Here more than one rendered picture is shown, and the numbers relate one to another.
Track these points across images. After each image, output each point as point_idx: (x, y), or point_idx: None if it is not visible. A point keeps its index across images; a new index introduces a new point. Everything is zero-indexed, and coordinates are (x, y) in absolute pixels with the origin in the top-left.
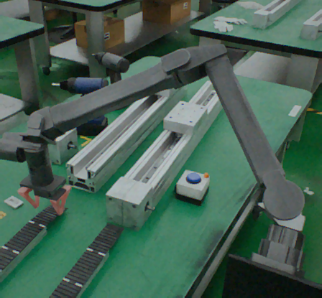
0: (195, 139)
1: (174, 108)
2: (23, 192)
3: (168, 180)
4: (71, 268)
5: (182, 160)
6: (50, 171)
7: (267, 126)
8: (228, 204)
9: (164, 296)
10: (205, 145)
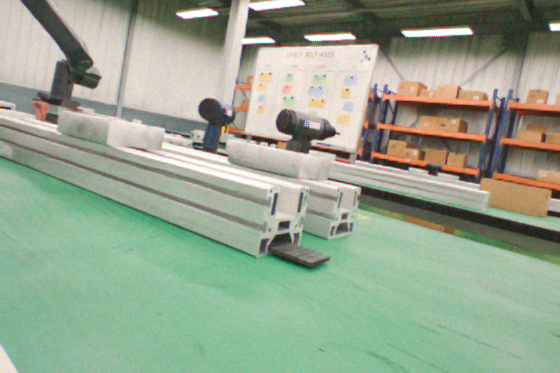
0: (69, 159)
1: (139, 123)
2: (66, 108)
3: (7, 144)
4: None
5: (34, 153)
6: (53, 84)
7: (7, 244)
8: None
9: None
10: (63, 188)
